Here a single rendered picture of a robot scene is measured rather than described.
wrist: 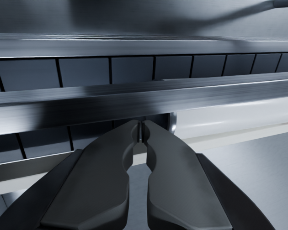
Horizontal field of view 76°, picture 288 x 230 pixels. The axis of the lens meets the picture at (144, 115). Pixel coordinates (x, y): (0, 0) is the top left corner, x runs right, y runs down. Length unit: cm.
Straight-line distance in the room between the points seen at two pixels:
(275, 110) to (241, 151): 21
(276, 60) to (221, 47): 8
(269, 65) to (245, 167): 25
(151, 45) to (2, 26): 12
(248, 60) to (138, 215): 30
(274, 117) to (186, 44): 10
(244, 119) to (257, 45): 9
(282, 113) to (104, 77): 16
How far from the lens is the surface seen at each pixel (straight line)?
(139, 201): 35
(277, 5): 31
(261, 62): 25
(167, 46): 17
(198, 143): 18
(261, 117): 19
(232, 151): 38
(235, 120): 17
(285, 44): 27
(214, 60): 20
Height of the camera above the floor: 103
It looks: 56 degrees down
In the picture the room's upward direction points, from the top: 143 degrees clockwise
